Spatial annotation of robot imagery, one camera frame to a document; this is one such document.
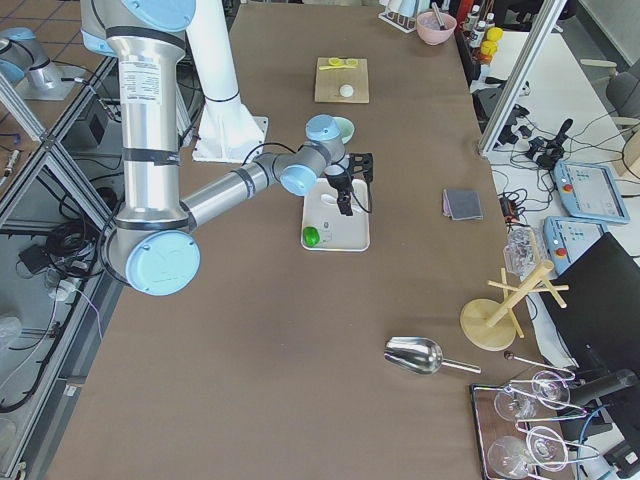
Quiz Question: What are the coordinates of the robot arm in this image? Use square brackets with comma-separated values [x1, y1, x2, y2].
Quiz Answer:
[81, 1, 353, 296]
[1, 27, 62, 100]

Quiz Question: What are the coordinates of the steel muddler black tip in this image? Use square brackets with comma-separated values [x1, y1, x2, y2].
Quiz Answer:
[431, 2, 446, 31]

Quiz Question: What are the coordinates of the mint green bowl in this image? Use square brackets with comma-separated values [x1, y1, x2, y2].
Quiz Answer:
[333, 116, 355, 145]

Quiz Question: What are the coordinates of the wooden mug tree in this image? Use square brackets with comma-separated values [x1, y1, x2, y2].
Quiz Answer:
[460, 232, 569, 351]

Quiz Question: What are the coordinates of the teach pendant lower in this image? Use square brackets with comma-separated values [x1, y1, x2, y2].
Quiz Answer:
[543, 216, 608, 274]

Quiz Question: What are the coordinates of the teach pendant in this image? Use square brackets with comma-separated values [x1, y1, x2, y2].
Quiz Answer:
[543, 216, 608, 274]
[553, 160, 630, 224]

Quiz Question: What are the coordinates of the yellow lemons pile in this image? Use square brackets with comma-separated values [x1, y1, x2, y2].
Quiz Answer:
[480, 27, 503, 57]

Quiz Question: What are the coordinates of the cream rectangular tray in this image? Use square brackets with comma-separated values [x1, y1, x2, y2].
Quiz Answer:
[300, 178, 370, 252]

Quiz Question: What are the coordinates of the white wire cup rack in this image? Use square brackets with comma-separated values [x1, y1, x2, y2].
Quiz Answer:
[378, 0, 418, 33]

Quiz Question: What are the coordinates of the wooden cutting board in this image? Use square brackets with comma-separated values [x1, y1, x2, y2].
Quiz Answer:
[314, 57, 369, 104]

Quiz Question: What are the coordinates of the metal ice scoop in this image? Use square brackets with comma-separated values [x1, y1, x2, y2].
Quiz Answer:
[384, 336, 482, 375]

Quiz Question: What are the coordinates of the pink bowl with ice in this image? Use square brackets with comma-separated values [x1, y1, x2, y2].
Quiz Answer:
[416, 11, 457, 45]

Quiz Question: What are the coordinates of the black monitor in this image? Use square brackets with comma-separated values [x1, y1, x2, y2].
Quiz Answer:
[552, 232, 640, 381]

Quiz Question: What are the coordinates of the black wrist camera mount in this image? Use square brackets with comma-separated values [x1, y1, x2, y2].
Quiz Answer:
[348, 153, 374, 184]

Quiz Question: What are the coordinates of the wine glass upper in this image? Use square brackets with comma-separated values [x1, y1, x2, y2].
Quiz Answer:
[494, 370, 570, 422]

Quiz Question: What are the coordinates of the green lime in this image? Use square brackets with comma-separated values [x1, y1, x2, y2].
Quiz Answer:
[302, 226, 321, 248]

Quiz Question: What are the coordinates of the folded grey cloth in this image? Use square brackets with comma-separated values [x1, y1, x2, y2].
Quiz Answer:
[442, 189, 484, 221]

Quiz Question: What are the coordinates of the wine glass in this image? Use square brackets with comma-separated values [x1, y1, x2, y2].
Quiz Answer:
[487, 426, 568, 479]
[494, 370, 570, 422]

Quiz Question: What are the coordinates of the wine glass lower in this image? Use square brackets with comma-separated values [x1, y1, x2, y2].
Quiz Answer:
[487, 426, 568, 479]

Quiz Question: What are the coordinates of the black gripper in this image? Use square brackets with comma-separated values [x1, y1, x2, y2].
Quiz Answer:
[325, 170, 353, 216]

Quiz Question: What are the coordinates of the teach pendant upper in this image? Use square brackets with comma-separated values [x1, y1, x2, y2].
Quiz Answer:
[553, 160, 630, 224]

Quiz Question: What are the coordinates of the wire glass rack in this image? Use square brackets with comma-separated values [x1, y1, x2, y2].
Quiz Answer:
[469, 369, 599, 479]

